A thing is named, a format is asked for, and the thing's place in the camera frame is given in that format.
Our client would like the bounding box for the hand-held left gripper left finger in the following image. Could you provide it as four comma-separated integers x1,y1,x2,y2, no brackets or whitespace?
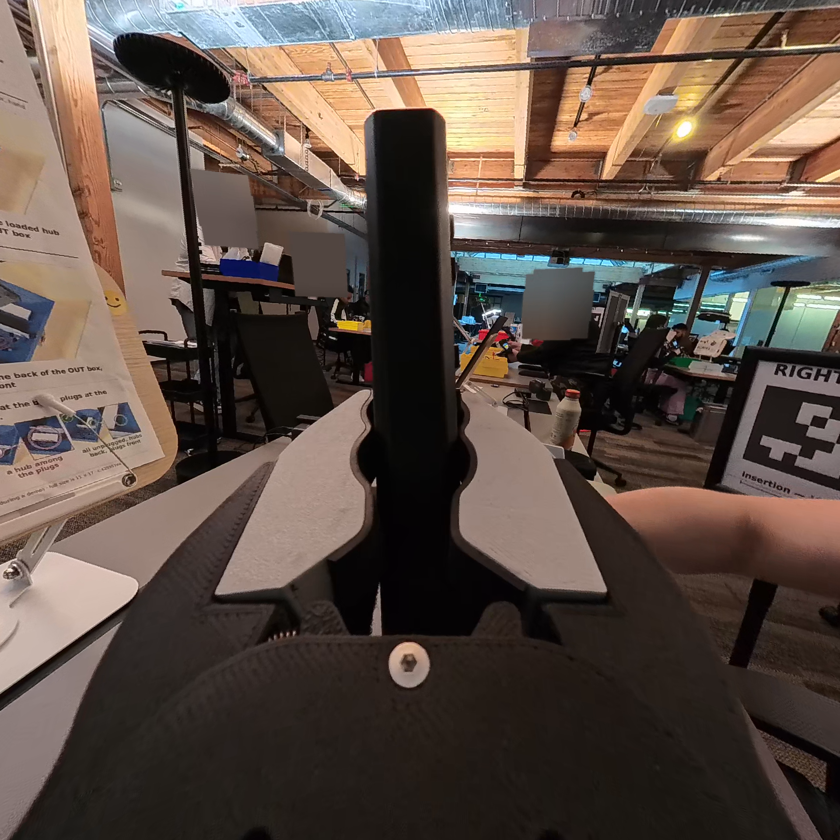
215,390,378,611

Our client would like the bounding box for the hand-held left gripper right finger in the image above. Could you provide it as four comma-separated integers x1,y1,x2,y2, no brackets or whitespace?
453,392,608,599

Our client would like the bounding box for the black usb hub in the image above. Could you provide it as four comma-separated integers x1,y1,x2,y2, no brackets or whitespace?
364,108,460,636

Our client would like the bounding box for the person's right forearm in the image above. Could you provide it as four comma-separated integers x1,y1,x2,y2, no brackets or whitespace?
604,487,840,599

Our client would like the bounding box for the white bottle orange cap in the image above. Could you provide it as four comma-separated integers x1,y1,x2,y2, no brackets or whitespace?
550,388,584,451

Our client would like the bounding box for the small black desk device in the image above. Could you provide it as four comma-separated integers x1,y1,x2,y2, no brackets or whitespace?
502,377,562,404

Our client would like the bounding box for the black office chair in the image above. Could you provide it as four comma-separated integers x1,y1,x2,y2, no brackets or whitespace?
577,327,672,488
233,311,337,437

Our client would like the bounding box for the thin dark board stand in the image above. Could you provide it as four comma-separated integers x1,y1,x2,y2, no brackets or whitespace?
455,314,511,389

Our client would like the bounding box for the black utility cart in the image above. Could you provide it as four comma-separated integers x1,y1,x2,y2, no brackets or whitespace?
139,330,221,455

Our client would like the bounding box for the wooden standing desk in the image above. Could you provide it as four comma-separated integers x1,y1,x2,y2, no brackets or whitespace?
162,268,329,437

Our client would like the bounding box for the blue storage bin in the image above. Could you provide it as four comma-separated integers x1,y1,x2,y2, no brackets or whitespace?
220,258,281,282

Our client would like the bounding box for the instruction sheet on stand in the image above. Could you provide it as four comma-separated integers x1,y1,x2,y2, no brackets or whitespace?
0,259,179,693

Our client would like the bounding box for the framed tag sign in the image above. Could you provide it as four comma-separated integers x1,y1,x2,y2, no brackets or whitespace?
705,346,840,501

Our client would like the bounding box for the printed instruction sheet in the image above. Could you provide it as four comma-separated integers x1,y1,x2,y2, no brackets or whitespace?
0,0,166,526

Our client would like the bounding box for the grey office chair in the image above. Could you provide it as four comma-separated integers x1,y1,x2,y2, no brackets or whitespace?
725,666,840,775

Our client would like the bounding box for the black floor lamp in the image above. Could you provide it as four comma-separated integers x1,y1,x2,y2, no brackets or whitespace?
764,280,812,349
113,33,247,487

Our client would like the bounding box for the wooden post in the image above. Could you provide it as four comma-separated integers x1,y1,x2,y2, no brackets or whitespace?
29,0,127,293

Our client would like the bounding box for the silver air duct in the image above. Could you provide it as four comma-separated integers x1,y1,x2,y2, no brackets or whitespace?
85,0,840,229

